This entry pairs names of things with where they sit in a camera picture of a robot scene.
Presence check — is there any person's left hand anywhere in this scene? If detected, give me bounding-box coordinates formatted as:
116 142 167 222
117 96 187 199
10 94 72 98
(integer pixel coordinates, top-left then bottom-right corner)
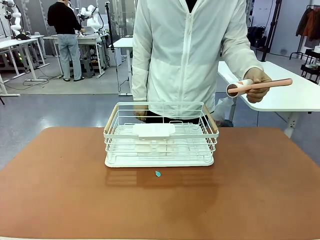
243 67 273 104

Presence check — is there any person's right hand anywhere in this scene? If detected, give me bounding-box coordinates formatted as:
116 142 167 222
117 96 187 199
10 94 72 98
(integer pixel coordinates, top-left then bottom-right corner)
133 104 149 123

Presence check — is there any pink lint roller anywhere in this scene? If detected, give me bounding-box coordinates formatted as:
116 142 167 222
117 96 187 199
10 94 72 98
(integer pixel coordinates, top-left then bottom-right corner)
226 78 293 98

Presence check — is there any person's right forearm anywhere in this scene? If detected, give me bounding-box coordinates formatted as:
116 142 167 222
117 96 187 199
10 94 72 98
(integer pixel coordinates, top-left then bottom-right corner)
131 66 149 102

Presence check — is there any person's left forearm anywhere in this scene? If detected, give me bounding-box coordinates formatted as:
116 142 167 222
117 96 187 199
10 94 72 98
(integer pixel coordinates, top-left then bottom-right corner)
234 32 264 74

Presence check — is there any white plastic cutlery holder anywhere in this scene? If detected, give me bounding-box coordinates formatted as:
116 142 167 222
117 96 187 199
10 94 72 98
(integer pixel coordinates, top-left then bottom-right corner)
132 123 176 157

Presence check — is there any white curved-edge table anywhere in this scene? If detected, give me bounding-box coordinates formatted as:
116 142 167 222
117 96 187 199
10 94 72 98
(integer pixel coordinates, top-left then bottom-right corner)
216 60 320 139

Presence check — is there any dark bags pile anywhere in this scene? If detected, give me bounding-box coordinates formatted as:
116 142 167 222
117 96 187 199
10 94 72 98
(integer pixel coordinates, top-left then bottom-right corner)
247 25 268 49

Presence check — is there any black tripod stand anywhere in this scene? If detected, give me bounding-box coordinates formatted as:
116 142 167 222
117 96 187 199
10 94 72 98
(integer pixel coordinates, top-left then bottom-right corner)
260 0 283 63

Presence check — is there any clear plastic bag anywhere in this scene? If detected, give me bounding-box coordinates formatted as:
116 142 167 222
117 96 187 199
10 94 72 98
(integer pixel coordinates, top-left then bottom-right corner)
214 96 236 126

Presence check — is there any black utility cart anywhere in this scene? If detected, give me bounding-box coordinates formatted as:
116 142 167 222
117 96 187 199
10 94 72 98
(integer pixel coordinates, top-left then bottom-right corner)
300 48 320 85

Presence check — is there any person in white jacket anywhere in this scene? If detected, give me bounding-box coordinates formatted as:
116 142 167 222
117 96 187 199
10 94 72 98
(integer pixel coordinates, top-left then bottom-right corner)
131 0 264 120

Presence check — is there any grey step stool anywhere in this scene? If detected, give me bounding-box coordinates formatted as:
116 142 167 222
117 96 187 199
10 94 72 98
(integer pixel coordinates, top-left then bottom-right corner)
79 57 95 79

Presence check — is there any narrow white desk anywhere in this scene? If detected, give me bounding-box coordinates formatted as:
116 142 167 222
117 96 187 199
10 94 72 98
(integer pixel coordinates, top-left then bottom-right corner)
112 37 135 97

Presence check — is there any clothes rack with jackets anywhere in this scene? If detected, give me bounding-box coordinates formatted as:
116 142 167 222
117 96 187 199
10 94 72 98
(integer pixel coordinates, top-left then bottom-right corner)
289 4 320 60

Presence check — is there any white desk with robots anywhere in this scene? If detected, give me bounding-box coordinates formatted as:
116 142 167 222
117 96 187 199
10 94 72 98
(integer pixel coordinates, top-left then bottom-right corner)
42 34 107 79

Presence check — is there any person in black sweater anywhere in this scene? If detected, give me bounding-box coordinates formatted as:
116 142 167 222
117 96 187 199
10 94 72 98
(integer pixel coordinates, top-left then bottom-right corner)
46 0 86 83

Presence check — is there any white desk with black item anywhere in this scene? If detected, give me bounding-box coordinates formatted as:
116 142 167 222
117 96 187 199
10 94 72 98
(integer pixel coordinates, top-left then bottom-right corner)
0 34 50 97

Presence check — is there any white wire dish rack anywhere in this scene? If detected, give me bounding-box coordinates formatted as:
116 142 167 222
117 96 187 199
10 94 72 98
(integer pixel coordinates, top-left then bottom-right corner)
103 101 220 168

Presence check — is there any black camera pole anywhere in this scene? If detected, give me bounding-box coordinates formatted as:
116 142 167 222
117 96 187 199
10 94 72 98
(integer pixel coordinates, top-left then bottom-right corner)
104 1 116 53

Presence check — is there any black floor cable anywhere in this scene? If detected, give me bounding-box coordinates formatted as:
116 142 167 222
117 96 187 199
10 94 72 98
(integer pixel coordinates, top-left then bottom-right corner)
4 67 65 90

